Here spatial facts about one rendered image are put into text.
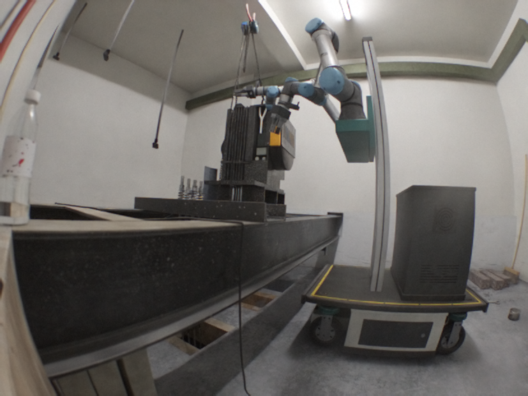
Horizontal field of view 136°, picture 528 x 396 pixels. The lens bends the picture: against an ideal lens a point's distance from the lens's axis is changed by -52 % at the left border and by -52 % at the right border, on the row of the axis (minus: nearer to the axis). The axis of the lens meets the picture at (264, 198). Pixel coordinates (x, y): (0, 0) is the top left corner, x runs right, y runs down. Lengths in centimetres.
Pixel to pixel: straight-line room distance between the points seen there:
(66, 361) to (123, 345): 13
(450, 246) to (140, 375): 117
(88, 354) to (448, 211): 125
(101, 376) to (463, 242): 129
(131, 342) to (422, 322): 104
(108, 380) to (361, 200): 269
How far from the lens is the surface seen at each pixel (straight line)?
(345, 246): 272
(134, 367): 56
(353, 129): 102
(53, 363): 49
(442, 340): 131
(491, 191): 321
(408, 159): 285
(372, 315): 104
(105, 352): 49
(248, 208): 82
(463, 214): 112
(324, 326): 116
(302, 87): 117
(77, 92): 348
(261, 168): 179
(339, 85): 101
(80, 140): 333
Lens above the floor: 71
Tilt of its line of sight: 3 degrees up
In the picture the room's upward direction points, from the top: 3 degrees clockwise
